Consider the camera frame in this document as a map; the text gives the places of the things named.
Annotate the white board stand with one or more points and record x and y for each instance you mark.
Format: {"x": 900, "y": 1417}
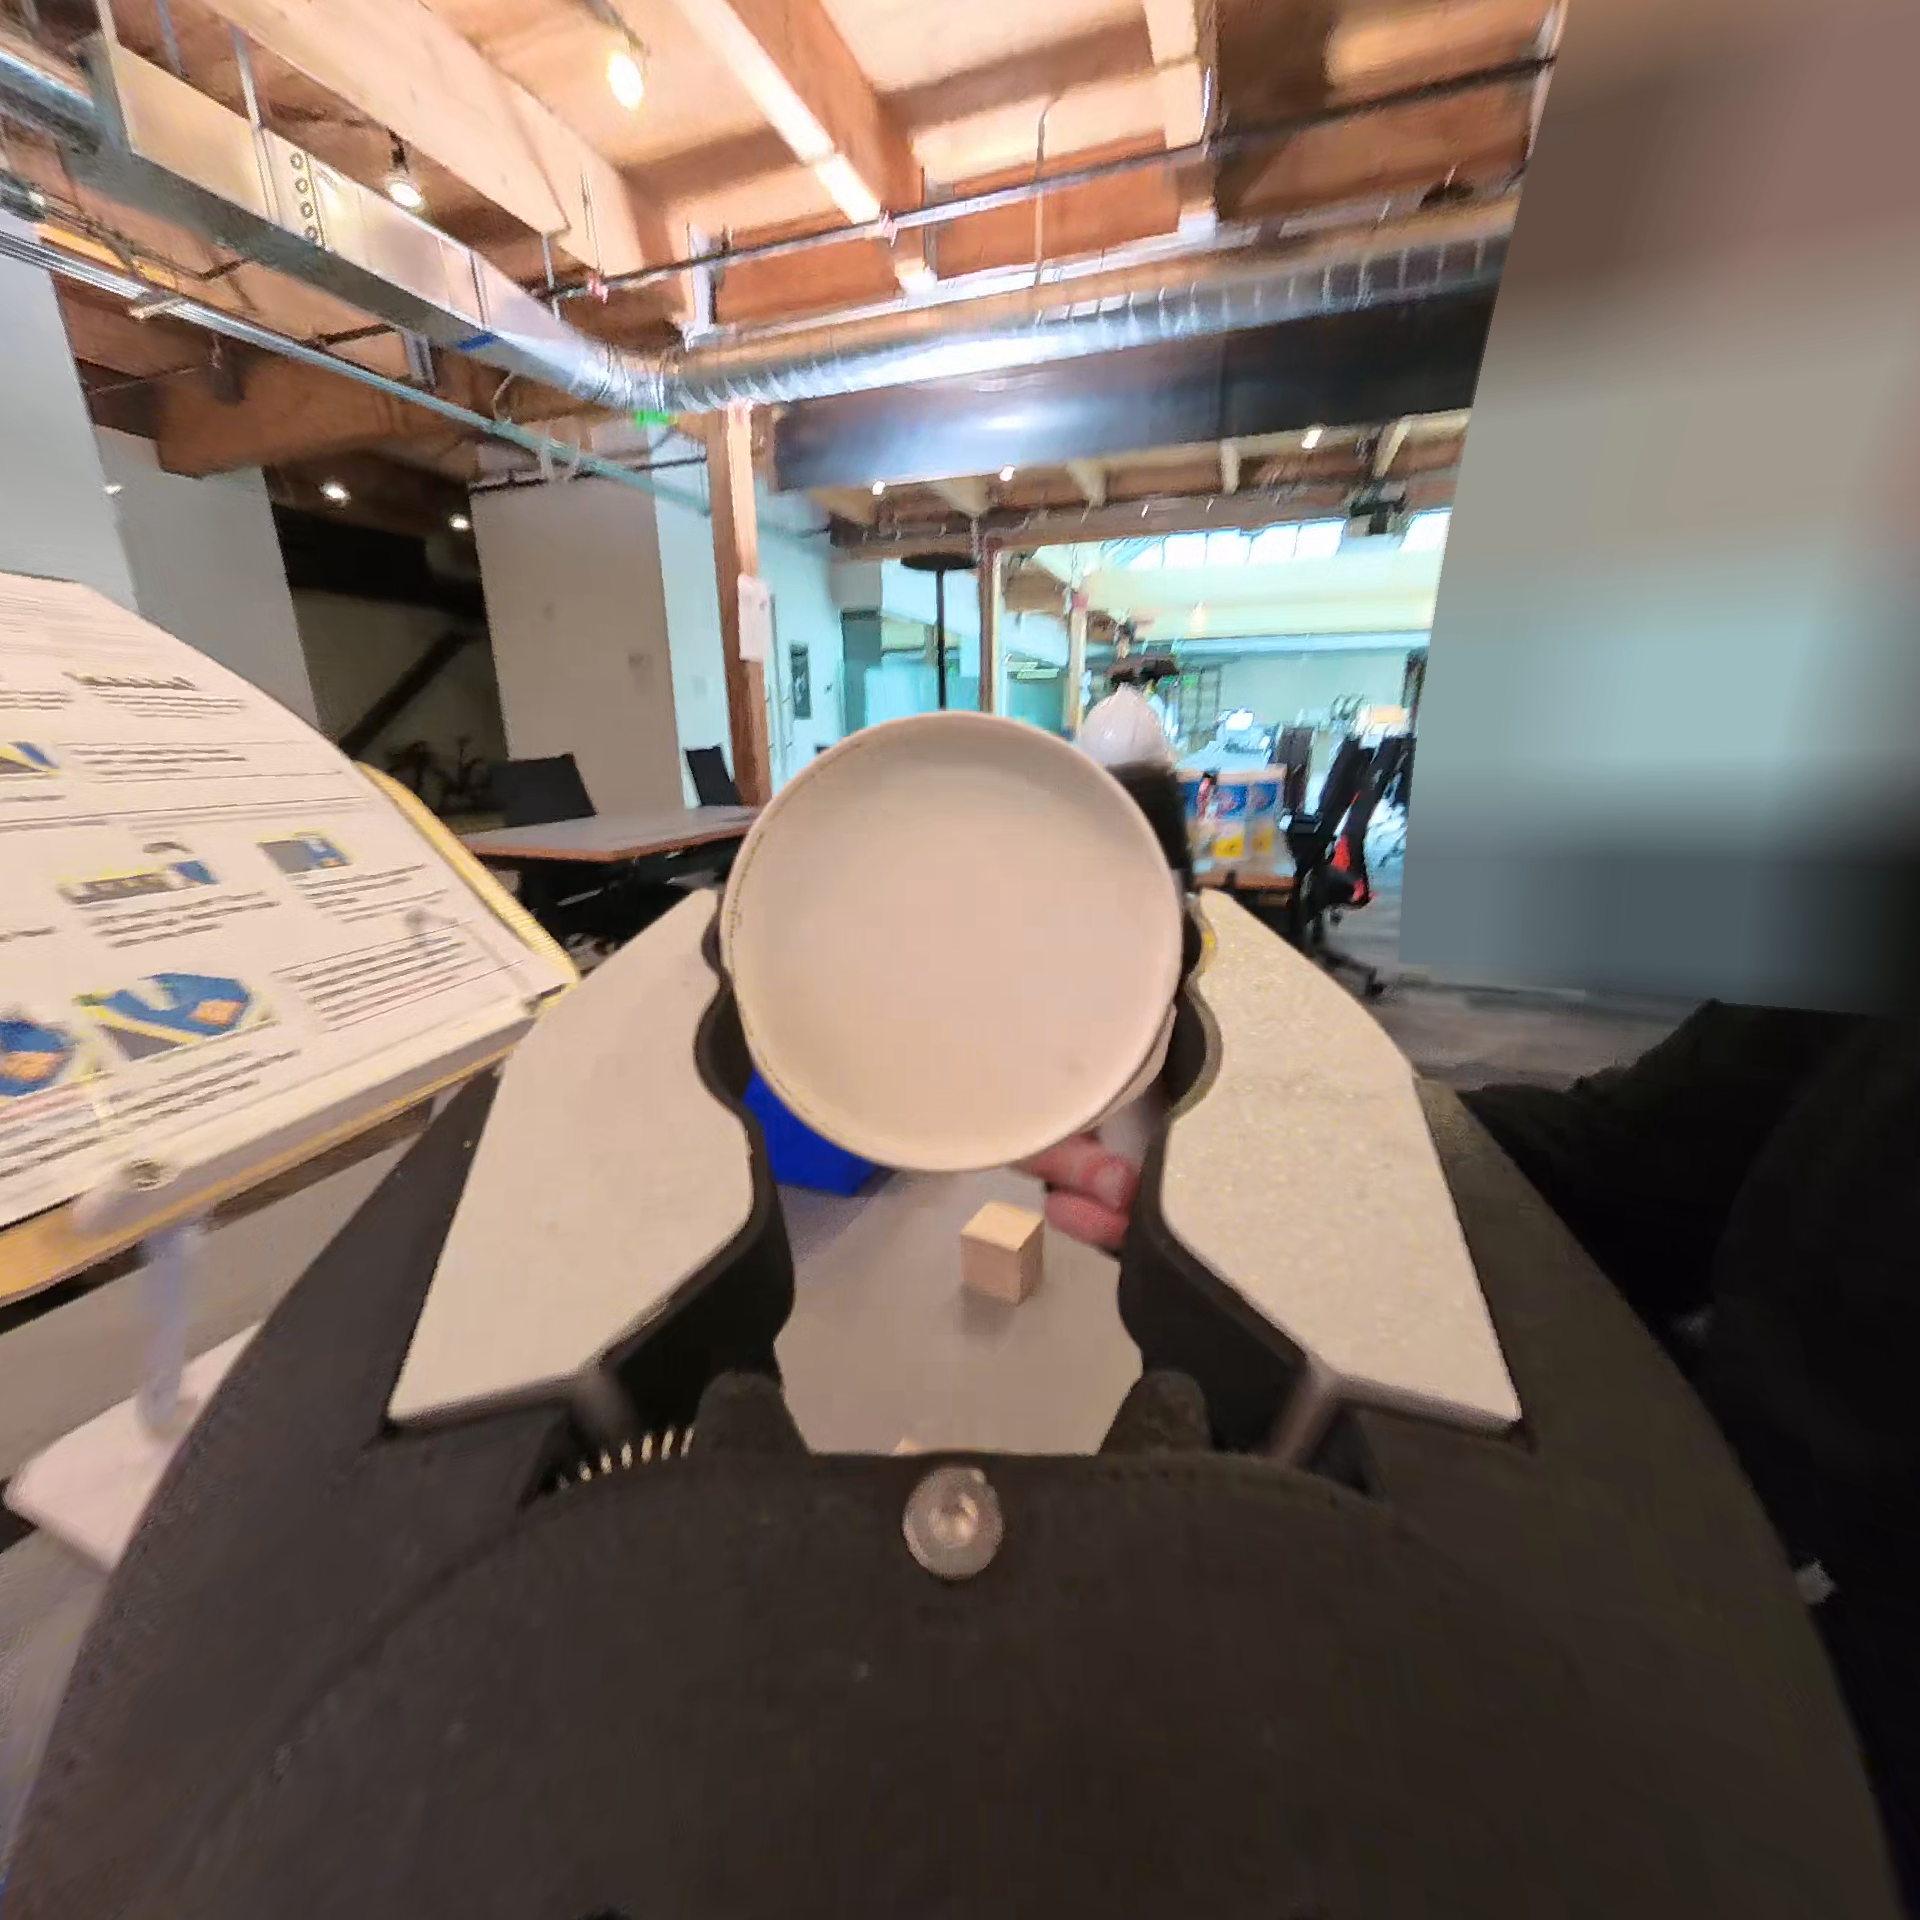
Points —
{"x": 105, "y": 1453}

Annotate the stack of blue-white boxes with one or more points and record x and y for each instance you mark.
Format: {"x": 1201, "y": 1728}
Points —
{"x": 1237, "y": 809}

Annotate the black floor lamp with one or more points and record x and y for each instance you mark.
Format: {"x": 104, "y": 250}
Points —
{"x": 940, "y": 628}

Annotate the blue container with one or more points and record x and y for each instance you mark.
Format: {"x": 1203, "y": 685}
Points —
{"x": 810, "y": 1148}

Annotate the white paper cup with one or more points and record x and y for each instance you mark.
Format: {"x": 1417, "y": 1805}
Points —
{"x": 944, "y": 944}

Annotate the wooden post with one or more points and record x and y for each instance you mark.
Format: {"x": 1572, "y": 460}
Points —
{"x": 734, "y": 509}

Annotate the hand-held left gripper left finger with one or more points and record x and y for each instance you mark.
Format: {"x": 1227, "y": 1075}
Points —
{"x": 586, "y": 1170}

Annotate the silver round duct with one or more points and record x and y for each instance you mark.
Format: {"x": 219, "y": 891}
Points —
{"x": 1050, "y": 322}

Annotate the rectangular metal duct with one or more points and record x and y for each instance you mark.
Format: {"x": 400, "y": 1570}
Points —
{"x": 376, "y": 240}

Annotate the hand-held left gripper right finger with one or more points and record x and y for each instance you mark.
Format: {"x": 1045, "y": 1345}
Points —
{"x": 1320, "y": 1170}

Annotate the black office chair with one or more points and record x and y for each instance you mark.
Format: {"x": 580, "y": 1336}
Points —
{"x": 542, "y": 787}
{"x": 714, "y": 772}
{"x": 1336, "y": 840}

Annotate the printed instruction sheet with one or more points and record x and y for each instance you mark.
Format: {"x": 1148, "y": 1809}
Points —
{"x": 224, "y": 900}

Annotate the wooden sheet board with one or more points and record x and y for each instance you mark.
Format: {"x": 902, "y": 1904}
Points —
{"x": 465, "y": 885}

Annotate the long office table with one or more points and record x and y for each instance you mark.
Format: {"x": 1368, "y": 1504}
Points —
{"x": 614, "y": 833}

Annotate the small wooden cube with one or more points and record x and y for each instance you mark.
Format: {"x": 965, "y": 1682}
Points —
{"x": 1002, "y": 1253}

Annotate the ceiling light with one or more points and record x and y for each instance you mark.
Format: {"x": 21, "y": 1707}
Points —
{"x": 627, "y": 76}
{"x": 402, "y": 188}

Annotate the white dome-shaped object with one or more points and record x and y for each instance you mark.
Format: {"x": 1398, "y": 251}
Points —
{"x": 1123, "y": 728}

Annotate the person's black clothing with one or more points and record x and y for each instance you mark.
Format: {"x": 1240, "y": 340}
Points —
{"x": 1724, "y": 1275}

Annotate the person's right hand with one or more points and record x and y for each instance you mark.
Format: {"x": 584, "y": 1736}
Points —
{"x": 1088, "y": 1185}

